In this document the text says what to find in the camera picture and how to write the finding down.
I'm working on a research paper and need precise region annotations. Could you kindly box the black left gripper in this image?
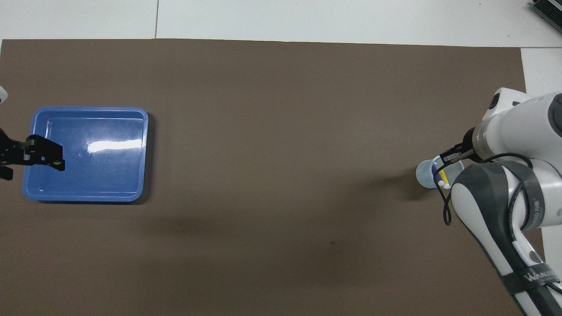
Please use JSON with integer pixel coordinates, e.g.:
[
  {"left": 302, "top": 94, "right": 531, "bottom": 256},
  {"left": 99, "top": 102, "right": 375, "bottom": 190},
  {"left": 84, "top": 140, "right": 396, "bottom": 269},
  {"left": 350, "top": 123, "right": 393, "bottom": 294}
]
[{"left": 0, "top": 128, "right": 66, "bottom": 182}]

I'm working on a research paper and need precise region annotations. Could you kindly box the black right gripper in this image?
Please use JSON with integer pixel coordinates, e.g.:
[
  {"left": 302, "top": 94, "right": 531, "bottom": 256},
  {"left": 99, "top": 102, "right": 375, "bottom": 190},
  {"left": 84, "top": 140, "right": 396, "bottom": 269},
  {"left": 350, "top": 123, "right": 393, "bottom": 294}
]
[{"left": 439, "top": 127, "right": 482, "bottom": 168}]

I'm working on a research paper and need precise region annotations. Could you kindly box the translucent plastic cup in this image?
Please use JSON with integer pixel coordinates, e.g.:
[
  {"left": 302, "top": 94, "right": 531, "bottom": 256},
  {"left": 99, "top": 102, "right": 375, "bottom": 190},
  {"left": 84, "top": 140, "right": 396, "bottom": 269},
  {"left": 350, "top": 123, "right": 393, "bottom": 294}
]
[{"left": 415, "top": 156, "right": 465, "bottom": 189}]

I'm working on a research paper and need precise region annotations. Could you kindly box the blue plastic tray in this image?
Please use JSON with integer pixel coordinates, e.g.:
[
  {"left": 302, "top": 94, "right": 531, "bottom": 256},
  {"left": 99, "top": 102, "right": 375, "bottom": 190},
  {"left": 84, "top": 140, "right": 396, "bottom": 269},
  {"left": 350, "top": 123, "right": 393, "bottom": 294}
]
[{"left": 22, "top": 106, "right": 149, "bottom": 203}]

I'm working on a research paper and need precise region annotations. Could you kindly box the dark grey laptop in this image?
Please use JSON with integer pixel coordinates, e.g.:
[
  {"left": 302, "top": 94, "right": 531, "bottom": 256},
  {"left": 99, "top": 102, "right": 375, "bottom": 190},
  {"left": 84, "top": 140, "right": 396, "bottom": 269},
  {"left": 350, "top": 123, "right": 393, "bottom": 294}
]
[{"left": 531, "top": 0, "right": 562, "bottom": 35}]

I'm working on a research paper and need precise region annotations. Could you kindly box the brown table mat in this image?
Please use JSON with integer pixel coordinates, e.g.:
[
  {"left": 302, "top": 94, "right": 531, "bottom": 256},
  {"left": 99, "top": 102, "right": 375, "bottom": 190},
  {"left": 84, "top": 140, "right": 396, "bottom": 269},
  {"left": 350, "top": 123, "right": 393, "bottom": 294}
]
[{"left": 0, "top": 39, "right": 545, "bottom": 316}]

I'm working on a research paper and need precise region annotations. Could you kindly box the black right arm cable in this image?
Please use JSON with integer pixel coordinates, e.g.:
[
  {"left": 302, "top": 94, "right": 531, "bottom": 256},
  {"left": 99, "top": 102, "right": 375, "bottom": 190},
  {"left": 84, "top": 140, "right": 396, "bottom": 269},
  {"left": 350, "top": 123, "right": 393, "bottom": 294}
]
[{"left": 441, "top": 151, "right": 534, "bottom": 226}]

